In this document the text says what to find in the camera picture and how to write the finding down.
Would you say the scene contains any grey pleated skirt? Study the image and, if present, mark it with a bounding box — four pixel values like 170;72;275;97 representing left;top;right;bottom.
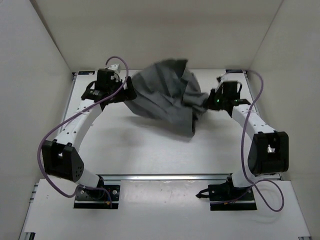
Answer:
125;58;209;139

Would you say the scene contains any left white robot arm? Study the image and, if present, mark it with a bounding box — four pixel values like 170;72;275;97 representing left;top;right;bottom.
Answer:
41;64;137;199

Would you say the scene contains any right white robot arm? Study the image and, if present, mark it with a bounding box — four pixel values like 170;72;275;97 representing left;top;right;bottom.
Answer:
204;80;289;200

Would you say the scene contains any right blue corner label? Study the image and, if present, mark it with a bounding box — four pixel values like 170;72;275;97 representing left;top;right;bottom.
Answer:
225;69;243;74

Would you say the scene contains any blue corner label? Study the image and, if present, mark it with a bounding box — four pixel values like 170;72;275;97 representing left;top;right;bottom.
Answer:
77;71;96;75
225;69;243;74

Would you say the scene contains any left blue corner label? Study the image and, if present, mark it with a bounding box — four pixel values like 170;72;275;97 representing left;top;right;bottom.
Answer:
77;71;96;75

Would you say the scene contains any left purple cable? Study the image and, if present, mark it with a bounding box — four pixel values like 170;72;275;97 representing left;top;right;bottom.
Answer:
36;55;130;198

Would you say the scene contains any purple cable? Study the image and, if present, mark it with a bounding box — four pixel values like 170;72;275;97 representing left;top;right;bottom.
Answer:
36;55;130;198
219;69;285;213

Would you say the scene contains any aluminium front rail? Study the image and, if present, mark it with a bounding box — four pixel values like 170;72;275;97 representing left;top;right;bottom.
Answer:
101;173;230;181

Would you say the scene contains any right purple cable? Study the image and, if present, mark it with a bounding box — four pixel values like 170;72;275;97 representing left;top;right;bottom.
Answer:
219;69;285;213

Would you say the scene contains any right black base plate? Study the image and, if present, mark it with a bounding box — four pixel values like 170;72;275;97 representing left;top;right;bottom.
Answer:
195;181;257;211

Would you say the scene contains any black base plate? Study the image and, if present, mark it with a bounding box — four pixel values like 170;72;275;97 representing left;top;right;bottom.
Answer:
195;181;257;211
73;184;121;210

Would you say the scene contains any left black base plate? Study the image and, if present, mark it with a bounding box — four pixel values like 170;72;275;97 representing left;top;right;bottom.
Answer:
73;184;121;210

